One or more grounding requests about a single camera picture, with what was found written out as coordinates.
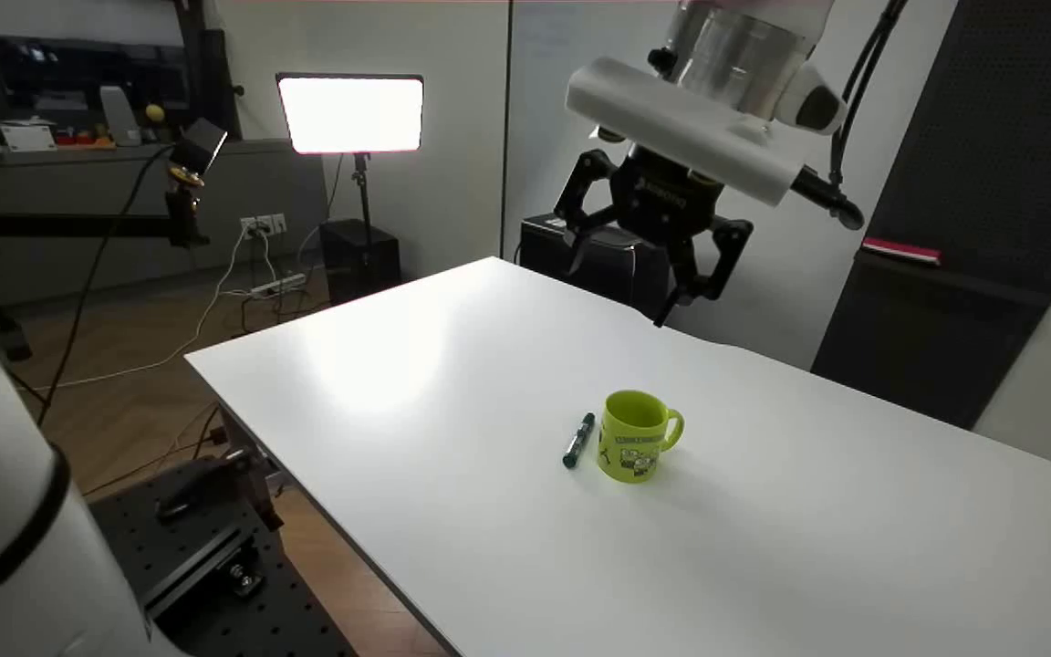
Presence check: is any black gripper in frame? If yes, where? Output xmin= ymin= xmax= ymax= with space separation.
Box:
xmin=556 ymin=149 xmax=753 ymax=324

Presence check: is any lime green mug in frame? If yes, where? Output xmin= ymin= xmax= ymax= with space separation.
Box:
xmin=600 ymin=391 xmax=686 ymax=484

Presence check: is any green marker pen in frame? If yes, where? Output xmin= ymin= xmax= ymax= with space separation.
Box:
xmin=561 ymin=413 xmax=595 ymax=471

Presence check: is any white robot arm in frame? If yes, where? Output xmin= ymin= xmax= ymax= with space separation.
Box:
xmin=0 ymin=0 xmax=861 ymax=657

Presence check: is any black computer box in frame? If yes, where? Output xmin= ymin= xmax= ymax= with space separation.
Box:
xmin=520 ymin=217 xmax=584 ymax=279

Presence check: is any pink red label strip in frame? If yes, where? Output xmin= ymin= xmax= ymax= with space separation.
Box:
xmin=861 ymin=239 xmax=941 ymax=266

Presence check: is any black subwoofer speaker box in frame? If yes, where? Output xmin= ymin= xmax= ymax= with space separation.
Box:
xmin=320 ymin=220 xmax=402 ymax=303

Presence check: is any bright studio light panel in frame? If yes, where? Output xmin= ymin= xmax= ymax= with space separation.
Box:
xmin=279 ymin=77 xmax=424 ymax=155

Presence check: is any white power strip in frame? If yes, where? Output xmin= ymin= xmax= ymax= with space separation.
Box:
xmin=240 ymin=212 xmax=287 ymax=239

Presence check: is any black perforated breadboard base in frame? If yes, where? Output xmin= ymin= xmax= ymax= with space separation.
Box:
xmin=91 ymin=458 xmax=353 ymax=657

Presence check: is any dark wall cabinet panel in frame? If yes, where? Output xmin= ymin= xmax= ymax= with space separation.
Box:
xmin=815 ymin=0 xmax=1051 ymax=426

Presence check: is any black camera on stand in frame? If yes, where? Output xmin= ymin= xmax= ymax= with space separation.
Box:
xmin=163 ymin=116 xmax=229 ymax=247

